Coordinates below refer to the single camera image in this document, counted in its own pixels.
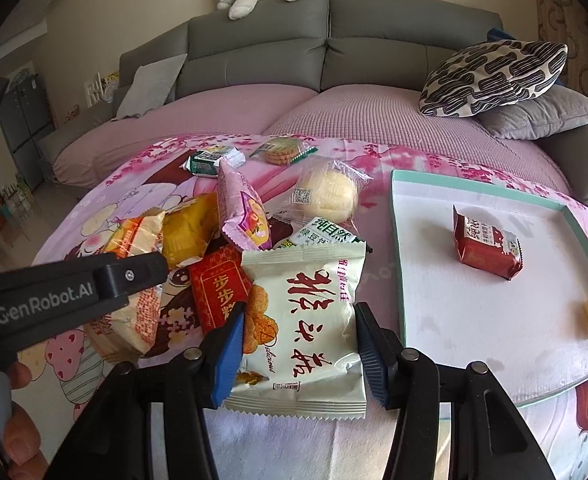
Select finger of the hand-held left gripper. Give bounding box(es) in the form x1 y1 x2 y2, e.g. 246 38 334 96
94 250 170 314

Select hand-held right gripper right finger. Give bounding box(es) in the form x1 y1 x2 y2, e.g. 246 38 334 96
355 302 557 480

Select grey refrigerator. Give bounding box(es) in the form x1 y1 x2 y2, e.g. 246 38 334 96
0 72 55 191

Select pink printed blanket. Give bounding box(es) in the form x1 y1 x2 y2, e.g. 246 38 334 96
11 132 588 480

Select clear packet round cookies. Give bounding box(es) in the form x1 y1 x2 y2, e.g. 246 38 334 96
249 136 319 167

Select black white patterned pillow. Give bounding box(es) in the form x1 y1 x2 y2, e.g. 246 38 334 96
419 40 569 118

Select pink sofa cover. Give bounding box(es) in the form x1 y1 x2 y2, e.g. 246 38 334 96
54 84 574 196

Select pink snack packet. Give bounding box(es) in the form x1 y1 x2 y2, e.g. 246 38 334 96
216 157 273 252

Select green white biscuit packet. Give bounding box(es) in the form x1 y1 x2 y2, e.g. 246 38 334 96
281 216 372 256

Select light grey pillow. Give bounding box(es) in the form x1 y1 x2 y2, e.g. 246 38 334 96
111 53 189 122

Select person's left hand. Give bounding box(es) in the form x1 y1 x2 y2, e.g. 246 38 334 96
1 359 53 480

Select red gold snack packet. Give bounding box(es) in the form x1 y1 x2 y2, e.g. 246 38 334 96
189 246 252 336

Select white snack packet red print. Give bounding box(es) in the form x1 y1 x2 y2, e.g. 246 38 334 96
224 247 368 418

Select small green white packet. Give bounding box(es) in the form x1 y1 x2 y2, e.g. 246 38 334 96
183 145 247 178

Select yellow snack packet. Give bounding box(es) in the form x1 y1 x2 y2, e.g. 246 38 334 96
163 192 221 270

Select white rack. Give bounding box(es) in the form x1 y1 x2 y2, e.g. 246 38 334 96
86 72 121 107

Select orange cream bread packet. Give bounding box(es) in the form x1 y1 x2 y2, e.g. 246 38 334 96
83 209 167 361

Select white tray teal rim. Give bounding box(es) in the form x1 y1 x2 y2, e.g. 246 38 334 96
390 169 588 408

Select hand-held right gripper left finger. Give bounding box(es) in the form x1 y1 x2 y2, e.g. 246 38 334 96
56 302 248 480

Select clear packet round pastry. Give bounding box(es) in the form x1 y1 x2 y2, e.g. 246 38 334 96
276 156 375 226

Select grey sofa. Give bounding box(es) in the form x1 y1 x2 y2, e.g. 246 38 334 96
39 0 588 211

